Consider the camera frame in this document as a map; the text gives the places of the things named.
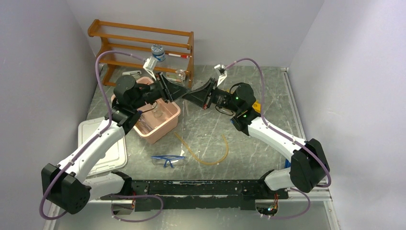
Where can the blue tool by wall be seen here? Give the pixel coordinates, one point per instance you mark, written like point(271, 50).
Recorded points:
point(287, 164)

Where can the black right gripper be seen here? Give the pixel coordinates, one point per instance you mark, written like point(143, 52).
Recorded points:
point(201, 96)

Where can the green small box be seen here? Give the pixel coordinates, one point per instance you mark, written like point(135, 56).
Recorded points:
point(172, 76)

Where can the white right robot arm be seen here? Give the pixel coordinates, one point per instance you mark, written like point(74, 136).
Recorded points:
point(308, 162)

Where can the small glass jar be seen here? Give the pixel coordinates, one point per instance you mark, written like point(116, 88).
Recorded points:
point(157, 111)

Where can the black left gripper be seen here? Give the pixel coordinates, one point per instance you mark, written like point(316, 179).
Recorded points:
point(168, 91)

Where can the clear glass flask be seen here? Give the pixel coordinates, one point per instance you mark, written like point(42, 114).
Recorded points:
point(180, 76)

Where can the wooden shelf rack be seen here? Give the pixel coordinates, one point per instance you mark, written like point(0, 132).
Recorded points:
point(137, 40)

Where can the yellow test tube rack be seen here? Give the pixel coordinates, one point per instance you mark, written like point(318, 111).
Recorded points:
point(257, 107)

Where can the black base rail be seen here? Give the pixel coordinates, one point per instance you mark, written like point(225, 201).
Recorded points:
point(191, 194)

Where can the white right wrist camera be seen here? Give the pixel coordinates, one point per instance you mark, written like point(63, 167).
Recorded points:
point(221, 72)

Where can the blue white jar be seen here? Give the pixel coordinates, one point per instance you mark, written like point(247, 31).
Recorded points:
point(158, 52)

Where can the white tub lid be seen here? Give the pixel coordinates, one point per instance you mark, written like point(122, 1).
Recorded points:
point(115, 157)

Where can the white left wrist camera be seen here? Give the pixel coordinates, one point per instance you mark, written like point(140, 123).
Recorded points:
point(149, 66)

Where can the pink plastic tub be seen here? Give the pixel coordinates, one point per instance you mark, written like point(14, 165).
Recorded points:
point(158, 127)

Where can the blue safety glasses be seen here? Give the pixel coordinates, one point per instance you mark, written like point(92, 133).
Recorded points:
point(168, 160)

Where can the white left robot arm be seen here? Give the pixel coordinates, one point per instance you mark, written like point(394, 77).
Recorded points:
point(66, 184)

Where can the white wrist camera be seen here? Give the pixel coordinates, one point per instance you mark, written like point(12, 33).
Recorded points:
point(149, 66)
point(221, 72)

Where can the red white marker pen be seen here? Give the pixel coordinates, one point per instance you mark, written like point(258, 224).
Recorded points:
point(178, 56)

